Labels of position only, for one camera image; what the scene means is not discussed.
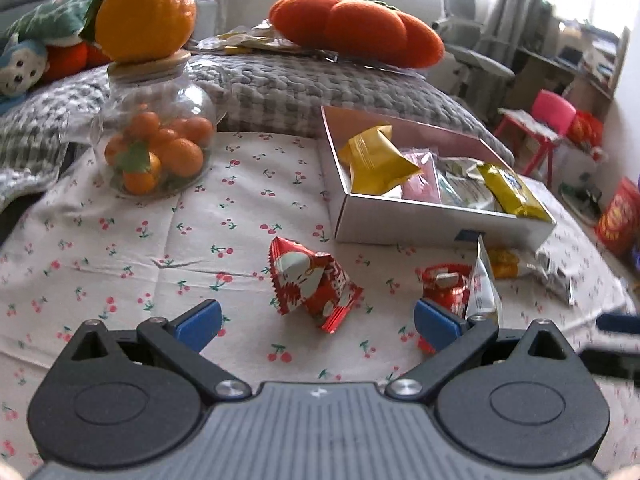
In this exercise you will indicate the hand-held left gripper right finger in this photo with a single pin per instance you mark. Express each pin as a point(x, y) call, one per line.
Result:
point(435, 324)

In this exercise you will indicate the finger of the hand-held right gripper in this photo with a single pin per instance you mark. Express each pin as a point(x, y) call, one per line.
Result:
point(615, 367)
point(620, 322)

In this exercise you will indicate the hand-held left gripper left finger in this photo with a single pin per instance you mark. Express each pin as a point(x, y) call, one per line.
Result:
point(200, 320)

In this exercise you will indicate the small red candy packet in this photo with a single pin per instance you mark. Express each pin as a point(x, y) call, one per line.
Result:
point(445, 285)

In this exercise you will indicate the pink cardboard box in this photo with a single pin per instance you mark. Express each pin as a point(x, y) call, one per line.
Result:
point(425, 220)

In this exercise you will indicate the red white figure snack packet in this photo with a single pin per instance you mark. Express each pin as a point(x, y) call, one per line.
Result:
point(305, 280)

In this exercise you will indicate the pink snack packet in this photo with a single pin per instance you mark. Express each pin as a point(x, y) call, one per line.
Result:
point(422, 180)

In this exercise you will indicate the yellow blue label snack packet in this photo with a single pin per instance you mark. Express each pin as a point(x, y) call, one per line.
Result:
point(515, 190)

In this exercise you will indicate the large plain yellow snack packet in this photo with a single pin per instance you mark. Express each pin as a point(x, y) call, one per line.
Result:
point(375, 160)

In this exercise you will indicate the cherry print cloth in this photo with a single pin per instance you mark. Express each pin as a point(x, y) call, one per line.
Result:
point(150, 240)

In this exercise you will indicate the red yellow printed bag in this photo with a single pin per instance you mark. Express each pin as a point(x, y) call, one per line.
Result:
point(620, 215)

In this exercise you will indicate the pile of small tangerines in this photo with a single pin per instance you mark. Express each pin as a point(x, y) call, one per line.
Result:
point(175, 152)

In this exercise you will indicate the printed paper on chair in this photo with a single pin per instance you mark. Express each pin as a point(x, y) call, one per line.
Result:
point(530, 125)

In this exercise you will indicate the pink child chair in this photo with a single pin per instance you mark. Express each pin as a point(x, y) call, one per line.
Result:
point(552, 110)

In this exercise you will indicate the glass jar with wooden lid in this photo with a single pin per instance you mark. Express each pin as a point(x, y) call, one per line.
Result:
point(190, 95)

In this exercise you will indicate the grey checked blanket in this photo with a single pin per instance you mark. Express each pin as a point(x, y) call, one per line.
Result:
point(300, 90)

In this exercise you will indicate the grey office chair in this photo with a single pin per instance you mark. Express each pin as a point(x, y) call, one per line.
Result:
point(475, 65)

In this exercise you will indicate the wooden desk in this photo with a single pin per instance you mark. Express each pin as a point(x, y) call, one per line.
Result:
point(575, 60)

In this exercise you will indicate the clear bag of yellow packets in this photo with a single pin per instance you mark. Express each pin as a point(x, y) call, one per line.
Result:
point(240, 42)

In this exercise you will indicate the orange round plush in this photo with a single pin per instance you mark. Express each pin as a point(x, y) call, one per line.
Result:
point(65, 60)

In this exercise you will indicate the orange pumpkin cushion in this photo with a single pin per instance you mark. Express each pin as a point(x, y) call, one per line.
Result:
point(360, 27)

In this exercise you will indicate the blue monkey plush toy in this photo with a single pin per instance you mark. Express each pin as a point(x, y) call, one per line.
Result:
point(20, 70)

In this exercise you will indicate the large orange with leaves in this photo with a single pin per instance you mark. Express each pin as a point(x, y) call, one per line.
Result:
point(145, 10)

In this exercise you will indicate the grey curtain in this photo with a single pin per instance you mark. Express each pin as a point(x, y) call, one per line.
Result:
point(515, 0)

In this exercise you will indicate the teal leaf print pillow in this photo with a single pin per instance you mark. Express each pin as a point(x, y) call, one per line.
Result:
point(50, 17)

